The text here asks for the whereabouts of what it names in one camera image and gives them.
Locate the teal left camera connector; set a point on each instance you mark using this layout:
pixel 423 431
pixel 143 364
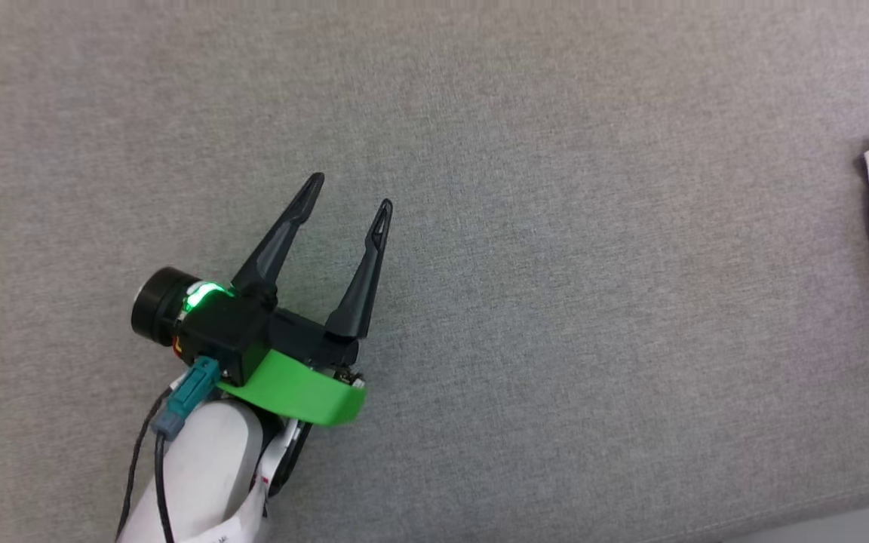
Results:
pixel 187 396

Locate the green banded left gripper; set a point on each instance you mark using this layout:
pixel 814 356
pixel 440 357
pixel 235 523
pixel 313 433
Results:
pixel 299 388

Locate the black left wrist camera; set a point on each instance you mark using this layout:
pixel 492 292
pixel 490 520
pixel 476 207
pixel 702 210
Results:
pixel 216 332

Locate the grey fabric sofa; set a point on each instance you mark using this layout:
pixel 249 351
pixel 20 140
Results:
pixel 555 302

